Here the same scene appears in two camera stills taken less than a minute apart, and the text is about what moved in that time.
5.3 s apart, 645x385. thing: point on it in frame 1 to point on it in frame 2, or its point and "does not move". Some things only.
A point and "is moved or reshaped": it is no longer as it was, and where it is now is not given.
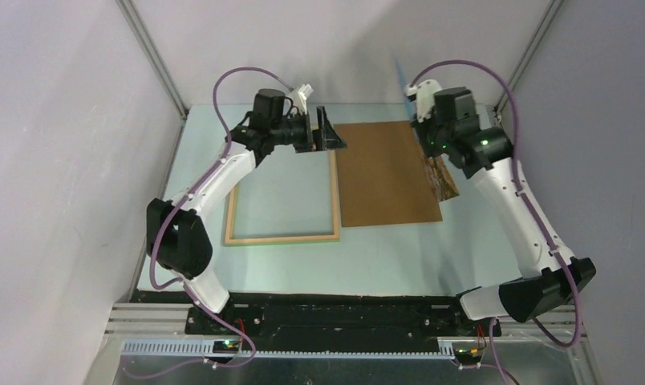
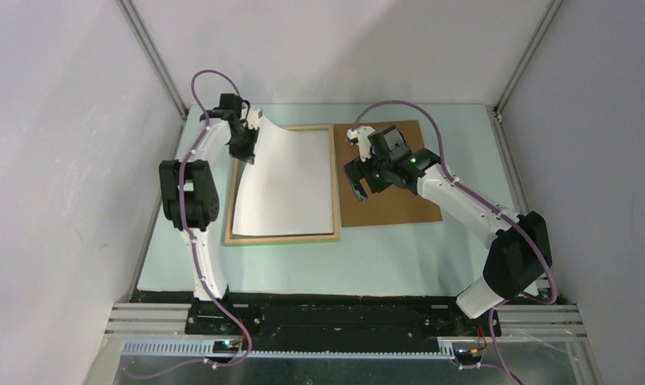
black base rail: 339,322 does not move
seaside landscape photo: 441,184 is moved or reshaped
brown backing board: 384,177 does not move
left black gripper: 322,139 to 248,152
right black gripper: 430,151 to 356,170
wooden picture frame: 230,237 does not move
